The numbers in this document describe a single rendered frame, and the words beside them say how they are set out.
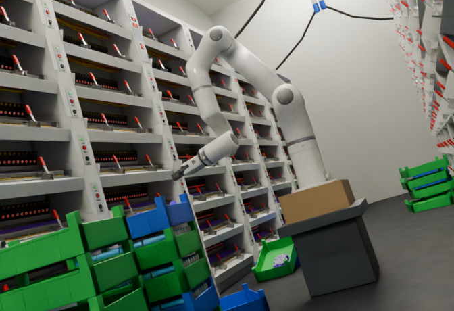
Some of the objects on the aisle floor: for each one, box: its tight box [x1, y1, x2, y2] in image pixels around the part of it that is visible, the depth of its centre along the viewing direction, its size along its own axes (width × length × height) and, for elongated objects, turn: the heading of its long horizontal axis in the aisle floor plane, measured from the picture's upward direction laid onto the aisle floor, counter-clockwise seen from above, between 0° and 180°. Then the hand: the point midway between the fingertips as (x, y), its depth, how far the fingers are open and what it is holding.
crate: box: [251, 236, 297, 282], centre depth 264 cm, size 30×20×8 cm
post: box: [0, 0, 118, 268], centre depth 194 cm, size 20×9×170 cm, turn 3°
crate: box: [219, 283, 270, 311], centre depth 194 cm, size 30×20×8 cm
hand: (176, 176), depth 213 cm, fingers closed
